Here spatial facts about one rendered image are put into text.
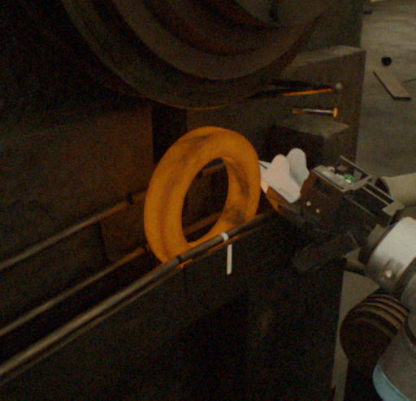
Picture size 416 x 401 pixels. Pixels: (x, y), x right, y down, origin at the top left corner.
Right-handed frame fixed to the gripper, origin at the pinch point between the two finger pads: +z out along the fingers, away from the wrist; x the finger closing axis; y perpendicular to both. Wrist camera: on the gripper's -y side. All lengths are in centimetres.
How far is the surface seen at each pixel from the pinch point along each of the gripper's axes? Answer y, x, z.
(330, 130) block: 6.1, -9.8, -2.8
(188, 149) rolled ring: 8.6, 16.9, 0.0
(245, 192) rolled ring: 0.6, 6.6, -2.7
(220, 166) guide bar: 0.0, 4.6, 3.7
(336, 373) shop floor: -75, -52, -11
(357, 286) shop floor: -81, -93, 7
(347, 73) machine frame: 6.8, -29.1, 7.4
